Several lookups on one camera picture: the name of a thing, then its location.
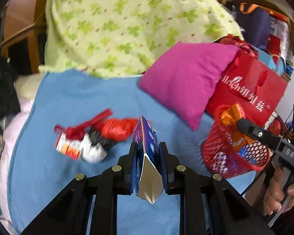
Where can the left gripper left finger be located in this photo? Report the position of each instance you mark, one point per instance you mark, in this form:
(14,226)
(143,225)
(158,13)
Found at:
(128,163)

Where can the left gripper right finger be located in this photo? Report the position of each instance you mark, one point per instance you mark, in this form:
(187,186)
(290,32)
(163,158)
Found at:
(168,164)

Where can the blue white carton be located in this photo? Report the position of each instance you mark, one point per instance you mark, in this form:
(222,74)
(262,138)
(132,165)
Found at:
(149,184)

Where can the black plastic bag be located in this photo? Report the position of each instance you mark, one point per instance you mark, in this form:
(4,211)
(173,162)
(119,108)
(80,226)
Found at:
(96,138)

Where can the red white medicine box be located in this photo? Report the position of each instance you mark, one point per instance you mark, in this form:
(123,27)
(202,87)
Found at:
(70,148)

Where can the red ribbon scrap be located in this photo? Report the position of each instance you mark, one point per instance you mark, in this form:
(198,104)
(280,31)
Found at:
(78,132)

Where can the orange wrapper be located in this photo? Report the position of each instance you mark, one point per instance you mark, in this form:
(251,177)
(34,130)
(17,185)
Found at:
(230,118)

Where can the blue plastic bag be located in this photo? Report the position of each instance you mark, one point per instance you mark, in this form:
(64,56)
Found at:
(249,153)

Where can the red mesh trash basket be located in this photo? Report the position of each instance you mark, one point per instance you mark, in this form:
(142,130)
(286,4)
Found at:
(219,156)

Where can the person's right hand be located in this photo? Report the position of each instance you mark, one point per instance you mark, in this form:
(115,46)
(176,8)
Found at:
(274,194)

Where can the magenta pillow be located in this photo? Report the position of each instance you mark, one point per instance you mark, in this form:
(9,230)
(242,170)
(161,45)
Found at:
(184,78)

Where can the red shopping bag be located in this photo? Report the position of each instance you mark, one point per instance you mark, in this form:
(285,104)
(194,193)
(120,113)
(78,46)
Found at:
(252,84)

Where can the blue towel blanket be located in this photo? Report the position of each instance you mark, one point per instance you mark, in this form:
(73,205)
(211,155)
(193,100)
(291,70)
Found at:
(39,169)

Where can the light blue shoe box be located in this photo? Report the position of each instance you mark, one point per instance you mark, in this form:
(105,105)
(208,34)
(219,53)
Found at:
(265,58)

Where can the round wooden shelf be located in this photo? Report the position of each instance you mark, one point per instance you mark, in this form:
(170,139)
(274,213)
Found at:
(279,17)

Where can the pink white bedsheet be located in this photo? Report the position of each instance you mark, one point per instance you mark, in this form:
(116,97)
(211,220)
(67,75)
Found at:
(11,134)

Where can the red knotted plastic bag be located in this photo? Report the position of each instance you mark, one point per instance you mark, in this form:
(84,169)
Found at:
(242,44)

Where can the navy tote bag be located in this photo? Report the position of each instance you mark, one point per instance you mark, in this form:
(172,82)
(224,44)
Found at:
(256,23)

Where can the black puffer jacket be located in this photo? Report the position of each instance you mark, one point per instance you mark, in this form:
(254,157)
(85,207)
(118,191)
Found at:
(9,102)

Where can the green clover quilt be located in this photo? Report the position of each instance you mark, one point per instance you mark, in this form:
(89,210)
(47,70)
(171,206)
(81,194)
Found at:
(112,38)

